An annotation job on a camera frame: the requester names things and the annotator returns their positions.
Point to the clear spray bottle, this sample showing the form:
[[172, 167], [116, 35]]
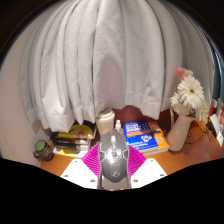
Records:
[[118, 128]]

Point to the blue book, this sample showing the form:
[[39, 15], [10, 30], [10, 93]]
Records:
[[140, 136]]

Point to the dark green mug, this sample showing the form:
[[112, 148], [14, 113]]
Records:
[[43, 150]]

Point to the white curtain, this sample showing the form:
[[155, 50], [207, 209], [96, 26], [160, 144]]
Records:
[[110, 56]]

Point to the white tumbler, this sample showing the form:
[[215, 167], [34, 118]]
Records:
[[105, 121]]

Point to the grey black computer mouse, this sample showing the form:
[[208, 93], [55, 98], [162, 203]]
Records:
[[114, 163]]

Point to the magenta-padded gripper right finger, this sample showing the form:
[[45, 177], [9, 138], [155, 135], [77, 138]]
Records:
[[148, 171]]

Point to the orange book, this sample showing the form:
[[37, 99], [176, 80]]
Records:
[[161, 138]]

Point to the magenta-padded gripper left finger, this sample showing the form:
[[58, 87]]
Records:
[[80, 171]]

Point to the white flat device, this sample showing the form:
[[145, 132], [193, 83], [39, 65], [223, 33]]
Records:
[[216, 128]]

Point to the yellow and black book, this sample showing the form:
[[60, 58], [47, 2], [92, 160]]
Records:
[[75, 131]]

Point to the white ceramic vase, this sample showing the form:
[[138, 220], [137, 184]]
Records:
[[178, 133]]

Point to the white artificial flower bouquet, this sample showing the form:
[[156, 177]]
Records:
[[190, 93]]

